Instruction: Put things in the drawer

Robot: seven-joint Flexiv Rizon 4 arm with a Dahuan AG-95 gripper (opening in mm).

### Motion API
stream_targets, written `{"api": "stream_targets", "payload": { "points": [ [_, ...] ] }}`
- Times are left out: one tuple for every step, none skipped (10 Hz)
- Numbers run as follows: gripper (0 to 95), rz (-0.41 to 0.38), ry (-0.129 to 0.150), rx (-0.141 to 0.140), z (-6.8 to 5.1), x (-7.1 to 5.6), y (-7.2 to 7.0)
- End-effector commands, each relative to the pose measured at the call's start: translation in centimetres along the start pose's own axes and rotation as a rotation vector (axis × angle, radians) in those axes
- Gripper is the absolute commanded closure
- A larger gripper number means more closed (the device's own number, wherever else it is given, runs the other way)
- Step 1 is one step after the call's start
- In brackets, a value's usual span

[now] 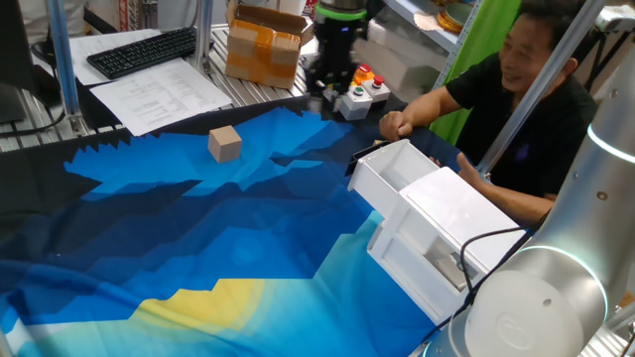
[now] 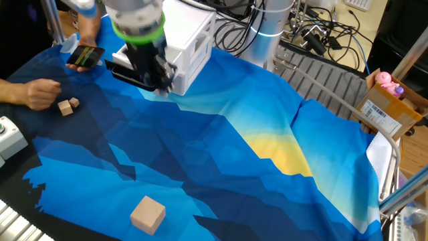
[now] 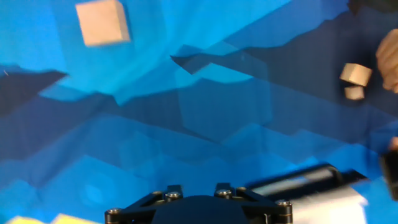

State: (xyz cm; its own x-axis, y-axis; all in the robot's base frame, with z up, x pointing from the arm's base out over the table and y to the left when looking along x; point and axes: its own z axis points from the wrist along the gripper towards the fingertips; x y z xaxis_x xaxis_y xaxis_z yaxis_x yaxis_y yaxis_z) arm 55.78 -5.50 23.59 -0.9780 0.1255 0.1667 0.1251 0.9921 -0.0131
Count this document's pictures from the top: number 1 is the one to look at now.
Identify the slanted aluminium frame post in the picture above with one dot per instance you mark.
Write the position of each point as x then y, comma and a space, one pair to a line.
541, 84

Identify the person's left forearm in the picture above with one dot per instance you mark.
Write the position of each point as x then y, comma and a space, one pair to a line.
516, 203

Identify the person's left hand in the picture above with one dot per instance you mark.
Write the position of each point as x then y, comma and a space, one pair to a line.
471, 171

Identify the person in black shirt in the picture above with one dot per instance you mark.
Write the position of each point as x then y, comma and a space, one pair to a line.
555, 139

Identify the white drawer cabinet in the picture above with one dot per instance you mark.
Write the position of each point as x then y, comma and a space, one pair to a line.
446, 198

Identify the white shelf rack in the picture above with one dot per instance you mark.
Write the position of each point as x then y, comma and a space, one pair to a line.
449, 42

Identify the grey red-button box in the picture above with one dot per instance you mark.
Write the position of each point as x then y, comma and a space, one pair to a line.
379, 91

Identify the person's right hand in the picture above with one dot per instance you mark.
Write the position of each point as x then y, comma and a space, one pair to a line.
396, 126

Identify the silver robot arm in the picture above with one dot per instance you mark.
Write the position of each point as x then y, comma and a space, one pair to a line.
570, 277

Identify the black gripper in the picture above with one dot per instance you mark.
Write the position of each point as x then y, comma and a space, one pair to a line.
340, 49

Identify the black keyboard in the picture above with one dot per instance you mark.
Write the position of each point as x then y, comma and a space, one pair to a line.
144, 52

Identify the black monitor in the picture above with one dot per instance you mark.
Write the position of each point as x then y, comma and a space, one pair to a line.
12, 49

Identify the blue printed tablecloth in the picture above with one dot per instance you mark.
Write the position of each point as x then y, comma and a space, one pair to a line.
198, 238

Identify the orange emergency stop button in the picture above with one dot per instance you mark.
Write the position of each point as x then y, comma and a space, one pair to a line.
363, 75

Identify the taped closed cardboard box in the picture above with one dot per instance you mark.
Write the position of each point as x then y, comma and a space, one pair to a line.
263, 54

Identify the red white striped pole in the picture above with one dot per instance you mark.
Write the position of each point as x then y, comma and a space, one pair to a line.
124, 15

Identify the stacked bowls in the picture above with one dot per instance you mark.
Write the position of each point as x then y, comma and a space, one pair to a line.
456, 17

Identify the person's right forearm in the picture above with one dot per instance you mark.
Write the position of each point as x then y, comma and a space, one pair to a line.
431, 106

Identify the grey green-button box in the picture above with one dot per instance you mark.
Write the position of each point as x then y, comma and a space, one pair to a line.
354, 106

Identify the white storage box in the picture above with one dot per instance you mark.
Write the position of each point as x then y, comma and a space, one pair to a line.
397, 64

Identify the white drawer with black front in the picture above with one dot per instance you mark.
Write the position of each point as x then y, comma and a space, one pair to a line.
377, 188

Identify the silver aluminium post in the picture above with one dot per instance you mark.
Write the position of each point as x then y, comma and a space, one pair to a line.
203, 35

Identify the large wooden cube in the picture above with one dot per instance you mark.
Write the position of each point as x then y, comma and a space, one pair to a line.
225, 146

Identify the blue aluminium post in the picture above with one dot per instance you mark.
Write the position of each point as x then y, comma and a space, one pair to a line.
62, 59

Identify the green curtain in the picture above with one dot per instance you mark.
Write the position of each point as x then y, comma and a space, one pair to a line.
488, 30

